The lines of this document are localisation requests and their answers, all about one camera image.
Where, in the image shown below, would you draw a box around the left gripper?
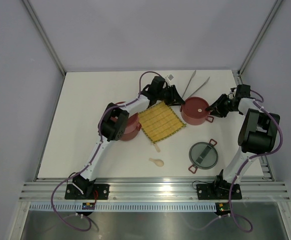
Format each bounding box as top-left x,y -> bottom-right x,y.
156,85 -> 185,107

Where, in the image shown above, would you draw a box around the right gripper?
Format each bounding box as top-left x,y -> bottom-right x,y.
205,93 -> 236,118

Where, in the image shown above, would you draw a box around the metal tongs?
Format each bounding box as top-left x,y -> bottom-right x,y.
181,70 -> 211,99

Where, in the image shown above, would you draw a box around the red steel bowl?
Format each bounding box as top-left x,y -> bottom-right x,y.
124,113 -> 142,134
120,129 -> 139,141
180,108 -> 214,126

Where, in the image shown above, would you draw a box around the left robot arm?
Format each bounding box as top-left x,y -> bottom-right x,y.
65,75 -> 185,200

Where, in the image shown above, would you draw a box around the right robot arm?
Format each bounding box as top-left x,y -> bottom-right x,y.
196,84 -> 283,200

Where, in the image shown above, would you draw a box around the bamboo woven tray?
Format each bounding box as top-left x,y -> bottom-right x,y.
138,101 -> 186,144

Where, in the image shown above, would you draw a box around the beige spoon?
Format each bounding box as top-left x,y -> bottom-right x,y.
148,158 -> 165,167

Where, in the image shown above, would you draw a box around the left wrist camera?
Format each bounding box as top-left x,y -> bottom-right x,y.
165,74 -> 174,85

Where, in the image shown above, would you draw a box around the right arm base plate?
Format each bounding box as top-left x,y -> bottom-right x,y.
196,183 -> 243,201

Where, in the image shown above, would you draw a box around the aluminium rail frame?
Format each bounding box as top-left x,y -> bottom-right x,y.
10,163 -> 291,240

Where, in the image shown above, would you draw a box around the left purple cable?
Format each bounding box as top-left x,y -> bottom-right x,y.
50,71 -> 161,232

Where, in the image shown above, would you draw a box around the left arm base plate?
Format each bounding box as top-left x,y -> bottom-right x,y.
64,183 -> 110,200

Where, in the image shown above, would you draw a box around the white slotted cable duct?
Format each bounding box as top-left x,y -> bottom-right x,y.
29,202 -> 218,212

